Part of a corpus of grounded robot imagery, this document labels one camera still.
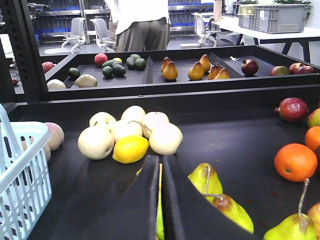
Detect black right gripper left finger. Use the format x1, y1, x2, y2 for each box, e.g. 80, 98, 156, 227
29, 156, 159, 240

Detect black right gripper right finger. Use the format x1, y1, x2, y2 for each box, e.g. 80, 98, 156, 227
162, 155, 258, 240

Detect light blue plastic basket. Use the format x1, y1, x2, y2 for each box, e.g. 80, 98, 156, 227
0, 107, 52, 240

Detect yellow lemon near pears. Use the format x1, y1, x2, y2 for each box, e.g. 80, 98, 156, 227
112, 135, 149, 164

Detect large navel orange right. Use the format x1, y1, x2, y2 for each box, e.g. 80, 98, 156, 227
274, 143, 318, 183

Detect black wood produce display table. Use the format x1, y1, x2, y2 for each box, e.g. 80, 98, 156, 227
0, 44, 320, 240

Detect person in white shirt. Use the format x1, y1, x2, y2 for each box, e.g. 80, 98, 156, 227
105, 0, 171, 52

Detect grey plastic crate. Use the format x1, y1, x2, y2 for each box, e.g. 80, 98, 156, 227
238, 3, 308, 34

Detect black upright rack post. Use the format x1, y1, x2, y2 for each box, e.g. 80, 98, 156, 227
0, 0, 49, 102

